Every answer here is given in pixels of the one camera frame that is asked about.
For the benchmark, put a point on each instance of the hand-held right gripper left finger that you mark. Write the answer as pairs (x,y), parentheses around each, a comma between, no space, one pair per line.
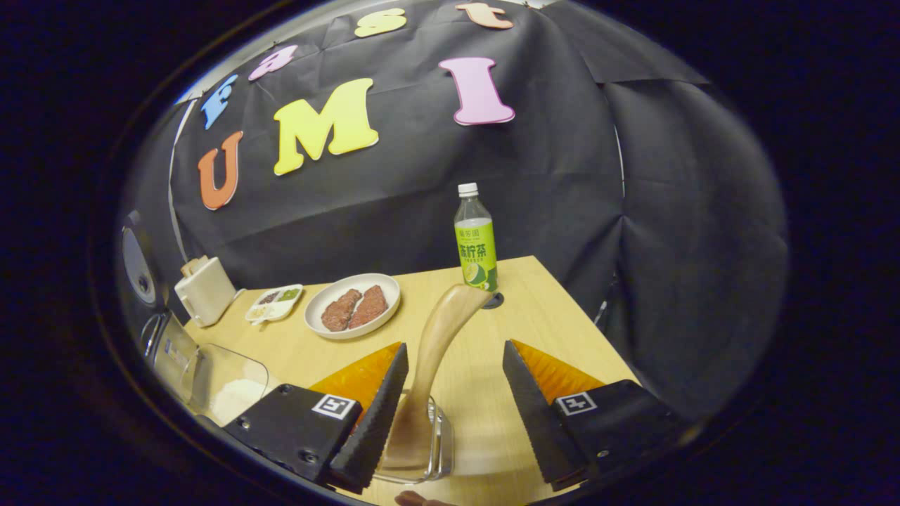
(376,422)

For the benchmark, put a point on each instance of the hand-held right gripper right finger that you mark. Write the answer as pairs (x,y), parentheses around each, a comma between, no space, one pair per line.
(534,414)

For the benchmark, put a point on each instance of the wooden spoon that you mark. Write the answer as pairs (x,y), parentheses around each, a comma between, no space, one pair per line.
(439,330)

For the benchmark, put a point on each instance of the clear container of rice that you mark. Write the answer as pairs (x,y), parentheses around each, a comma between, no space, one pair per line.
(239,400)

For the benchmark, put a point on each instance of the black silver rice cooker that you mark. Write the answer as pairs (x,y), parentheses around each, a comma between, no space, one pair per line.
(137,267)

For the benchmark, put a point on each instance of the brown meat piece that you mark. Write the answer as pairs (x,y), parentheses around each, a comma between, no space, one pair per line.
(341,310)
(370,306)

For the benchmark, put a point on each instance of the black table grommet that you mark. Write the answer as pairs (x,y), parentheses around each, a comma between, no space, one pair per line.
(494,302)

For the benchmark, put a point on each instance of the white round plate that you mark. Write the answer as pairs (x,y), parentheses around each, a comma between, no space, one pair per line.
(383,284)

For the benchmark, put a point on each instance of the white divided condiment dish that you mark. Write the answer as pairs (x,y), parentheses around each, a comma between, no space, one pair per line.
(274,303)

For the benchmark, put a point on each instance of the green label drink bottle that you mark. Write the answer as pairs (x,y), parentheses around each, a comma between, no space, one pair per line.
(477,253)

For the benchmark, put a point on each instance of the cream toaster with bread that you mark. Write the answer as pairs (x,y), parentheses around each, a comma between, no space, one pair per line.
(207,292)

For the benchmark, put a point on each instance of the black backdrop cloth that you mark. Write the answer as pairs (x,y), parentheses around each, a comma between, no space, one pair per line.
(562,140)

